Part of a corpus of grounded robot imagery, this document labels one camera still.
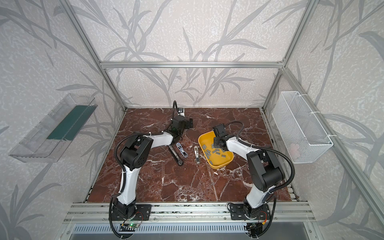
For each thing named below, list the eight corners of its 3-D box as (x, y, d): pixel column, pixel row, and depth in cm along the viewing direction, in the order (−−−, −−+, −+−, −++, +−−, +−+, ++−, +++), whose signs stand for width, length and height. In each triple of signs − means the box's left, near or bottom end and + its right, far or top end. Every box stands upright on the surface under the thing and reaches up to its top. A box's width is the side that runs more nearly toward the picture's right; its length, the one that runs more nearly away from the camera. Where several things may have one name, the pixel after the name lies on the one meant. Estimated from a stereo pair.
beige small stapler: (195, 164, 92) (195, 160, 88) (194, 150, 98) (193, 146, 94) (200, 163, 93) (200, 159, 88) (198, 150, 99) (198, 145, 94)
